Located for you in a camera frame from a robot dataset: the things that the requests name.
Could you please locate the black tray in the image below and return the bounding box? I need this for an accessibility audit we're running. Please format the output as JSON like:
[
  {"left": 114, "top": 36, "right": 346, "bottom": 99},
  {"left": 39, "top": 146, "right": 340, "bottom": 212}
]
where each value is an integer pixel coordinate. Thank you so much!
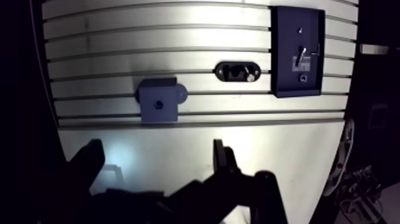
[{"left": 270, "top": 5, "right": 326, "bottom": 99}]

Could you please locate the steel bolt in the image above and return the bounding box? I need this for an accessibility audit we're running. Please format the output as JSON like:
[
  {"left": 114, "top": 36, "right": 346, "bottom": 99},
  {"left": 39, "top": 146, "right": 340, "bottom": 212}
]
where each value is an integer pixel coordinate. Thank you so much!
[{"left": 243, "top": 66, "right": 255, "bottom": 83}]

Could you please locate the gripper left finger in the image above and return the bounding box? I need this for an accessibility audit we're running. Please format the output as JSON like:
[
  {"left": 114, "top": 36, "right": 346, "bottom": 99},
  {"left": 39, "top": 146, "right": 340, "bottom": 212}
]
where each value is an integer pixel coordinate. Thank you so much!
[{"left": 46, "top": 138, "right": 165, "bottom": 224}]

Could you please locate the pale holed strip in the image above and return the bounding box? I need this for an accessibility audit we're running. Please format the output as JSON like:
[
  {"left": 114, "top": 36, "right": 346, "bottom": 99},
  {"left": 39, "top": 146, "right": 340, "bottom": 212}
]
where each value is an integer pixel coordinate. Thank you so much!
[{"left": 323, "top": 119, "right": 355, "bottom": 197}]

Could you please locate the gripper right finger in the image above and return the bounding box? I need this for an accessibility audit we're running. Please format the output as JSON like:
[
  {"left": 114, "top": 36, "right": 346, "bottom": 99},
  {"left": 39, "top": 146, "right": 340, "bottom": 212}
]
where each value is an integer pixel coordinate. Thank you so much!
[{"left": 157, "top": 138, "right": 289, "bottom": 224}]

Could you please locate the black oval holder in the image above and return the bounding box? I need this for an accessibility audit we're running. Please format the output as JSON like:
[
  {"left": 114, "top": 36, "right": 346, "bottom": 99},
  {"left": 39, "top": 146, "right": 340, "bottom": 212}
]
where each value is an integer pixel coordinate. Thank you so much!
[{"left": 214, "top": 61, "right": 262, "bottom": 83}]

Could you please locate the steel screw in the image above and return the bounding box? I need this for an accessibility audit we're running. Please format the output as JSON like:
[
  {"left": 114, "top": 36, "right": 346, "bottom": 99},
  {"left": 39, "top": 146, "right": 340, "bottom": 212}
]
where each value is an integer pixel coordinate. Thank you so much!
[{"left": 296, "top": 46, "right": 307, "bottom": 68}]

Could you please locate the dark blue-grey block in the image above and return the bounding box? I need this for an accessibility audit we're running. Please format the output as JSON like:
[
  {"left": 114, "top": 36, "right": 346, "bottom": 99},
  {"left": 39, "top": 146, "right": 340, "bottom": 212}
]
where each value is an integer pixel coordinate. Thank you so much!
[{"left": 135, "top": 77, "right": 189, "bottom": 123}]

